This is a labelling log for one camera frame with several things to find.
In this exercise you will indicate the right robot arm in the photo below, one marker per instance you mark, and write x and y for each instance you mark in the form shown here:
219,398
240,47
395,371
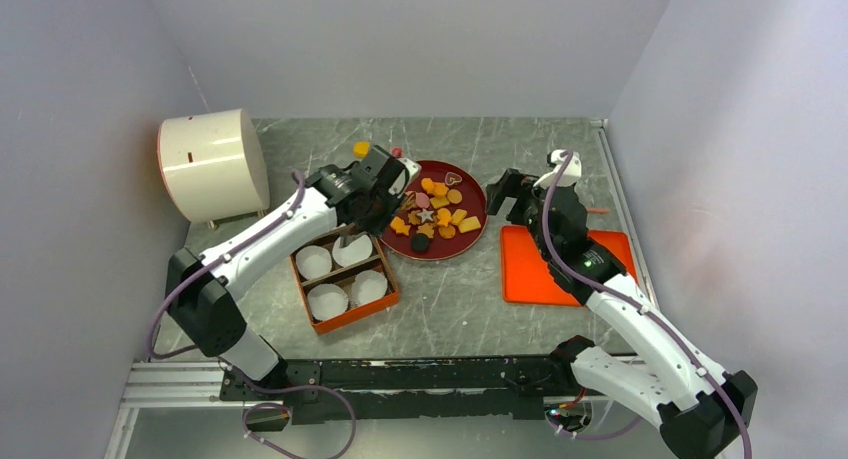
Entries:
698,407

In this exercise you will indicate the orange flat tray lid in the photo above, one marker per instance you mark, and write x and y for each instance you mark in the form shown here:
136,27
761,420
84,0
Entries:
525,277

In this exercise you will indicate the orange compartment box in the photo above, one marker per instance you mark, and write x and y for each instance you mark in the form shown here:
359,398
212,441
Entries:
339,284

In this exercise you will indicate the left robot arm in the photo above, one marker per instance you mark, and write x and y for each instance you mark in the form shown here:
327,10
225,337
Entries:
203,289

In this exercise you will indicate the metal tongs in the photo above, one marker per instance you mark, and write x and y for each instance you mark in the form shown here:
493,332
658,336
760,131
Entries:
350,233

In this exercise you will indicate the orange fish cookie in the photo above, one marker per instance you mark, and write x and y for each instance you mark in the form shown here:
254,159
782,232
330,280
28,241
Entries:
400,227

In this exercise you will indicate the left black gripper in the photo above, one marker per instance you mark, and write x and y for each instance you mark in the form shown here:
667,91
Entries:
378,225

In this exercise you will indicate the yellow rectangular cookie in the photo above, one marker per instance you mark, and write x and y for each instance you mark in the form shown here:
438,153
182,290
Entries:
469,224

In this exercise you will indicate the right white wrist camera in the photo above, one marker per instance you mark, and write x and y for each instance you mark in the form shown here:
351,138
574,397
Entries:
566,169

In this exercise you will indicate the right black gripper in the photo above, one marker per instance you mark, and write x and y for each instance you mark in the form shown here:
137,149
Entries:
511,184

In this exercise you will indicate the orange round cookie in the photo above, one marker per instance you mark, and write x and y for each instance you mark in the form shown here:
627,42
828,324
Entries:
454,196

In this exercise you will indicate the heart outline cookie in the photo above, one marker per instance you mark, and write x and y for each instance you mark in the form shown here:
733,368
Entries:
452,179

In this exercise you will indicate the dark red round plate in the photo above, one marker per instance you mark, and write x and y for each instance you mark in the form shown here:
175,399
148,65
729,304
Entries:
428,191

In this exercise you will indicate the black round cookie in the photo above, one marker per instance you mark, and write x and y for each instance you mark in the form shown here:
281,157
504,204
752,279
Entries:
420,243

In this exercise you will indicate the white cylindrical container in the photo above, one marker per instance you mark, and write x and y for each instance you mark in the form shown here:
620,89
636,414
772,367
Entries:
212,165

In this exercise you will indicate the white star cookie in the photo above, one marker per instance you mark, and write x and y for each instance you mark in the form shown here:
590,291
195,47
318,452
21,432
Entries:
426,216

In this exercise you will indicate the yellow cube block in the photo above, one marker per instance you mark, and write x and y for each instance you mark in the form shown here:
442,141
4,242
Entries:
361,149

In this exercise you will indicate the white paper cup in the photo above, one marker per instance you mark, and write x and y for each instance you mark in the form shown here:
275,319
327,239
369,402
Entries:
327,301
313,262
368,286
356,251

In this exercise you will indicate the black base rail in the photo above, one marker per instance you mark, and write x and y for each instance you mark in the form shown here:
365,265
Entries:
523,387

